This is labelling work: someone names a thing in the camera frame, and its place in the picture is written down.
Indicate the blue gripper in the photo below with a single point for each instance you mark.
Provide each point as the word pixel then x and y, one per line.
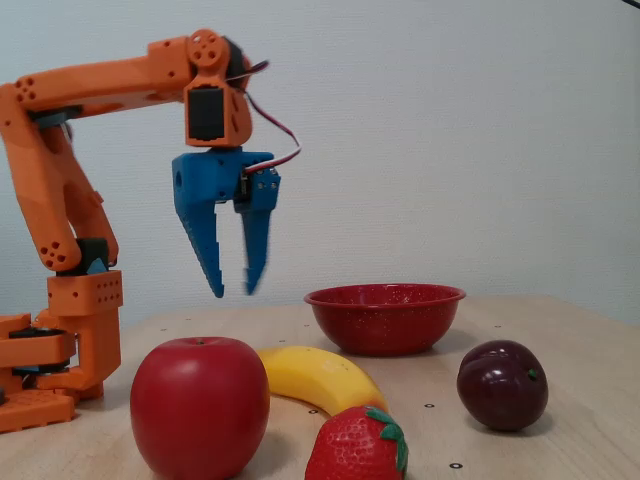
pixel 207 177

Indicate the yellow toy banana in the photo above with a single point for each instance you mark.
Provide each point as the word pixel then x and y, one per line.
pixel 320 377

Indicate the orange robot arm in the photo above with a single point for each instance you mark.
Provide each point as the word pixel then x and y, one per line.
pixel 90 85

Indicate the red speckled bowl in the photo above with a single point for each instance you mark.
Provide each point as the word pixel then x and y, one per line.
pixel 384 320

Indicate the red toy apple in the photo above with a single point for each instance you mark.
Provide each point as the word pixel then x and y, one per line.
pixel 199 407

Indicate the red toy strawberry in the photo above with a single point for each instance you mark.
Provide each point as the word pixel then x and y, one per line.
pixel 356 444

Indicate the dark purple toy plum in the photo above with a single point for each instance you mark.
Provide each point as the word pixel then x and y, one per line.
pixel 502 385

